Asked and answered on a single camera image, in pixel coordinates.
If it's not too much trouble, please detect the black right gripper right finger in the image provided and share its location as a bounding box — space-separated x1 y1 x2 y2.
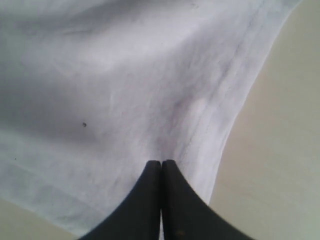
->
161 160 251 240

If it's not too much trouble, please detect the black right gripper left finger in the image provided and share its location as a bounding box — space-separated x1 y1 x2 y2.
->
81 160 161 240

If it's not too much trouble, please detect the white t-shirt red lettering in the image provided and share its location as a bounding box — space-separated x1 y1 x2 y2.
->
0 0 298 235

